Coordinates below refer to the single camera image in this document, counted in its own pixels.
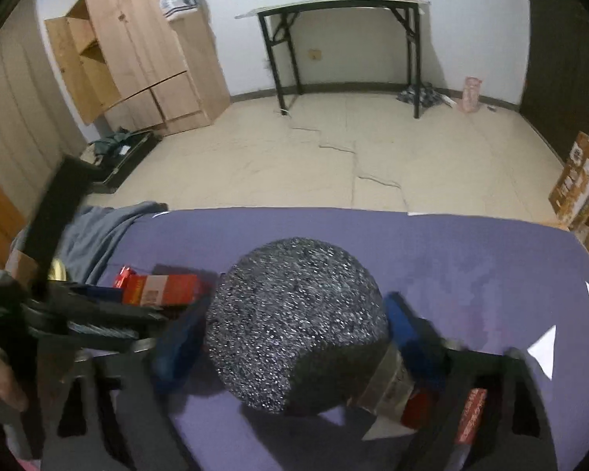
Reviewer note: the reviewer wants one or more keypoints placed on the purple blanket white triangles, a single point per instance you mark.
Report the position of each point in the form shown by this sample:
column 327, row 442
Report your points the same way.
column 471, row 265

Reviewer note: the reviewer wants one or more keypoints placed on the pile of dark clothes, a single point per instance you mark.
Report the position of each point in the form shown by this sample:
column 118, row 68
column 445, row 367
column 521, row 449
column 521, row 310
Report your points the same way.
column 422, row 95

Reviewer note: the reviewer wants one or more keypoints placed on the wooden wardrobe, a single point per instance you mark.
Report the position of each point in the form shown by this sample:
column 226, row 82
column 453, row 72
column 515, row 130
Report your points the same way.
column 142, row 49

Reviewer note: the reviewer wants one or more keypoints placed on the red cardboard box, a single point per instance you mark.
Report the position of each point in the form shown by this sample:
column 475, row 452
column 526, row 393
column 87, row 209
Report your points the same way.
column 167, row 289
column 471, row 417

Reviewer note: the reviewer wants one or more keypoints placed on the black open suitcase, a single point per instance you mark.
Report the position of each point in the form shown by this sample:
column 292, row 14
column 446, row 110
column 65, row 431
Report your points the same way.
column 122, row 157

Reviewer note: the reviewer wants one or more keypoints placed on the printed cardboard box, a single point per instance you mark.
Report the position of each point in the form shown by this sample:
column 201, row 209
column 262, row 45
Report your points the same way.
column 581, row 181

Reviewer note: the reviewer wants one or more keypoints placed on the beige curtain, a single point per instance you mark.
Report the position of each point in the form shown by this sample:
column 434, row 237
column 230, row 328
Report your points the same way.
column 19, row 108

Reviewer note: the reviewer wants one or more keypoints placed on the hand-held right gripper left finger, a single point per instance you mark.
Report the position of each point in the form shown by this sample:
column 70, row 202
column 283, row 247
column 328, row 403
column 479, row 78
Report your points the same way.
column 176, row 348

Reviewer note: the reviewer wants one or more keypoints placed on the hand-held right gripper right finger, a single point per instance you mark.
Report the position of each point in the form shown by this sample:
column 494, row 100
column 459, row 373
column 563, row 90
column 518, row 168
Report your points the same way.
column 412, row 338

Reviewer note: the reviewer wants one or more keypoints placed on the pink bag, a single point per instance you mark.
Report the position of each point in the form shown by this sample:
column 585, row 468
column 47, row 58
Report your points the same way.
column 469, row 95

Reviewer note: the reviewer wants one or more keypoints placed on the wall socket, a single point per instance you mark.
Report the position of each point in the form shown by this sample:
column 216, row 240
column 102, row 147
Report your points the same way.
column 314, row 55

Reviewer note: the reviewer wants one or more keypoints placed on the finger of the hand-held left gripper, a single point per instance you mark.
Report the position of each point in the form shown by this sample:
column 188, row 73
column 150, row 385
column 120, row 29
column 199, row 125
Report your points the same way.
column 103, row 309
column 98, row 338

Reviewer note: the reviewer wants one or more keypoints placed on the dark door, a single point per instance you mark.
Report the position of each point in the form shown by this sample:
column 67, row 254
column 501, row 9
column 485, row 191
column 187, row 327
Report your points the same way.
column 559, row 59

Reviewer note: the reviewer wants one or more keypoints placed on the grey cloth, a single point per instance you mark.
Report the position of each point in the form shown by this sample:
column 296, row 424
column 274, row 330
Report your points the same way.
column 98, row 235

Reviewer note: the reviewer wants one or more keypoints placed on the white plastic bag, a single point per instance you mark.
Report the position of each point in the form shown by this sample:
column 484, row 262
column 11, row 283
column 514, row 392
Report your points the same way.
column 176, row 2

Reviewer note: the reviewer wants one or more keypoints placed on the black foam cylinder grey band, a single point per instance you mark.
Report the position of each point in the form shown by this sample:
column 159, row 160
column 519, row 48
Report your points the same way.
column 294, row 328

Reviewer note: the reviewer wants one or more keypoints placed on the person's left hand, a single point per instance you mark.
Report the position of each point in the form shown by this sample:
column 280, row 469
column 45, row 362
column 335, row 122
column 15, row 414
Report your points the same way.
column 0, row 373

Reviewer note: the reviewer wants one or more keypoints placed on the black-legged folding table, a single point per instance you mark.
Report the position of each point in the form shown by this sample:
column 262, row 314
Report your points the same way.
column 334, row 6

